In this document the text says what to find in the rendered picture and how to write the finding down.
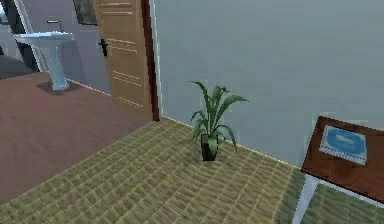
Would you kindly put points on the grey sink faucet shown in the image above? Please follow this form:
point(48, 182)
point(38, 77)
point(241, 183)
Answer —
point(55, 23)

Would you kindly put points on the dark framed wall picture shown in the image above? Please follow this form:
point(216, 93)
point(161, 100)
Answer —
point(85, 11)

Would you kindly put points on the blue and white book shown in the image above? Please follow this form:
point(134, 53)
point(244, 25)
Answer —
point(344, 143)

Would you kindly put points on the white pedestal sink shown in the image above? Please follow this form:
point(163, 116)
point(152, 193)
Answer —
point(53, 50)

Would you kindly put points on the light wooden room door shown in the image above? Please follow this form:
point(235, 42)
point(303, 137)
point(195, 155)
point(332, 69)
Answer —
point(126, 56)

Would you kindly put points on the brown table with white legs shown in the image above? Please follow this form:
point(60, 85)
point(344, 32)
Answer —
point(343, 170)

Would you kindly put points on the green house plant in pot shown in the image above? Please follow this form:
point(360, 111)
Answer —
point(209, 133)

